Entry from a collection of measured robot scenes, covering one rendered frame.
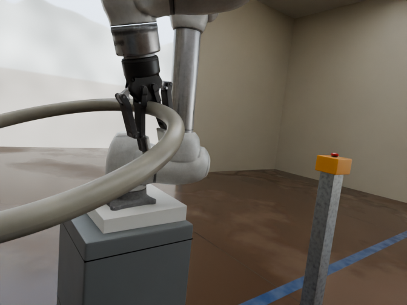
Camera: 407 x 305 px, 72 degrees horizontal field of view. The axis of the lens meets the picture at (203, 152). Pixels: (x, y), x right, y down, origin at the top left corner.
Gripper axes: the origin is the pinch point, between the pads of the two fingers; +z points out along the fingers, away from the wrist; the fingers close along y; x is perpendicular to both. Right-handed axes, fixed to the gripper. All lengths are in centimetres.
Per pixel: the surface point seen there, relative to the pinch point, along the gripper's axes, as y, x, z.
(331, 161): -93, 7, 42
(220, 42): -452, -378, 23
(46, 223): 29.5, 24.3, -9.4
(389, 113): -596, -71, 174
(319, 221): -84, 8, 73
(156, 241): -5.6, -18.1, 43.5
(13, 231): 32.1, 23.5, -9.7
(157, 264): -3, -17, 52
